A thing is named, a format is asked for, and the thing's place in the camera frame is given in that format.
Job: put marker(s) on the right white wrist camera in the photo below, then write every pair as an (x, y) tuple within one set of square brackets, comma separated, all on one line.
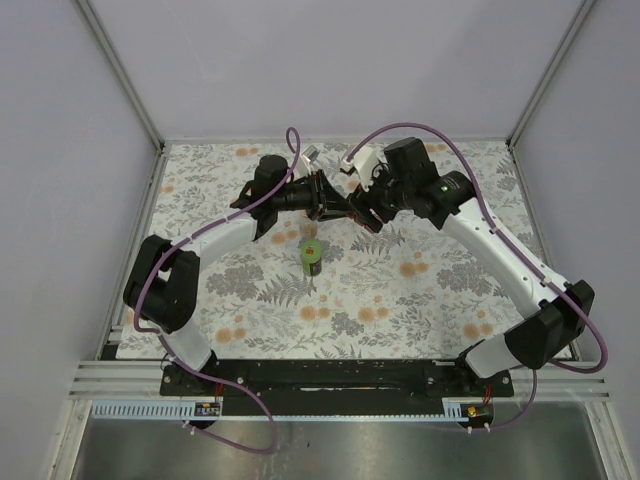
[(366, 165)]

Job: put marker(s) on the floral table mat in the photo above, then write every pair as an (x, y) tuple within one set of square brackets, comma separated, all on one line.
[(409, 291)]

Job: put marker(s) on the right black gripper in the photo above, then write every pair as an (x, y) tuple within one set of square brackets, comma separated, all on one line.
[(367, 202)]

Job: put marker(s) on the green pill bottle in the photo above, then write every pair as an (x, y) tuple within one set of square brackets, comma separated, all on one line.
[(311, 257)]

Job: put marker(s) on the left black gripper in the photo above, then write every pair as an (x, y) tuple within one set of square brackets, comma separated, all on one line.
[(326, 203)]

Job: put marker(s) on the aluminium frame rail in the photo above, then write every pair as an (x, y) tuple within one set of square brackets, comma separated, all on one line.
[(124, 378)]

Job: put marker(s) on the white slotted cable duct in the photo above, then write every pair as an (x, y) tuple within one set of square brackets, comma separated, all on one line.
[(162, 410)]

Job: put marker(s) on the clear small pill bottle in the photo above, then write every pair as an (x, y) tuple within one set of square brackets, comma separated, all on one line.
[(308, 229)]

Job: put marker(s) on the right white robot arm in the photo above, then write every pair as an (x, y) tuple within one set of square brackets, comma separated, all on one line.
[(553, 309)]

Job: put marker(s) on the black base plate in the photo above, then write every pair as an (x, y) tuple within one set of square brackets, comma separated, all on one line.
[(333, 388)]

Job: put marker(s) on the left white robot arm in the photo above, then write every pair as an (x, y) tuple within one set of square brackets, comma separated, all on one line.
[(163, 284)]

